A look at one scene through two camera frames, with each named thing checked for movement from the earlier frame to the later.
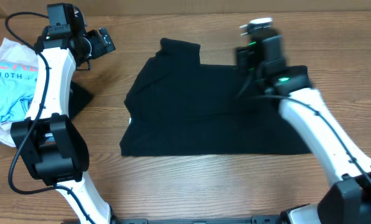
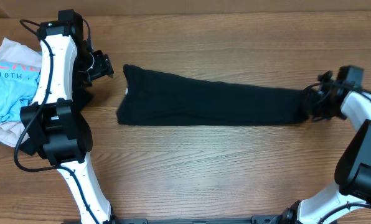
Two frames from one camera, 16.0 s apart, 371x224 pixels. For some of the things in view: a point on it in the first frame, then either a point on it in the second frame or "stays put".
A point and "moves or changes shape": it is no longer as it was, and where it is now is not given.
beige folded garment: x=11 y=51 stays put
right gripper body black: x=248 y=65 to x=320 y=106
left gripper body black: x=93 y=47 to x=100 y=66
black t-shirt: x=179 y=106 moves or changes shape
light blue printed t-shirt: x=10 y=87 stays put
